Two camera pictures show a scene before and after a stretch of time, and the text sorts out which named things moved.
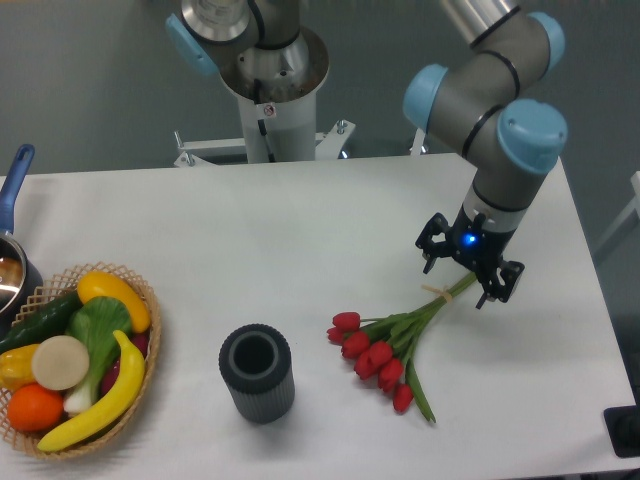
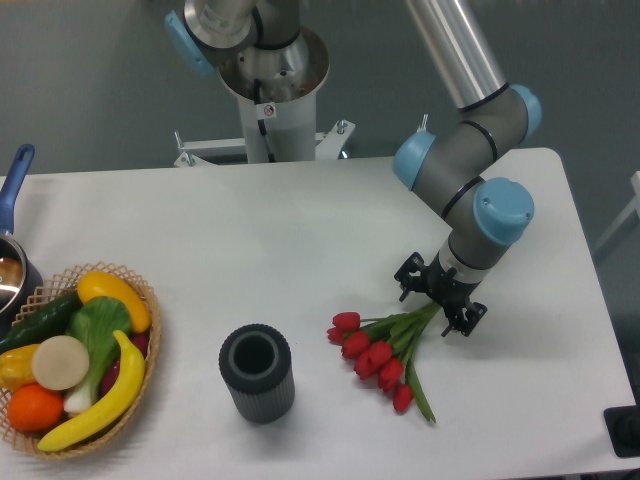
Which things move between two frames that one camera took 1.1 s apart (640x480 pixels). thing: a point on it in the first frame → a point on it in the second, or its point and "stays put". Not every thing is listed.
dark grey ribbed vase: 257,365 stays put
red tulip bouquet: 380,348 stays put
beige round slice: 60,363 stays put
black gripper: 480,249 → 445,288
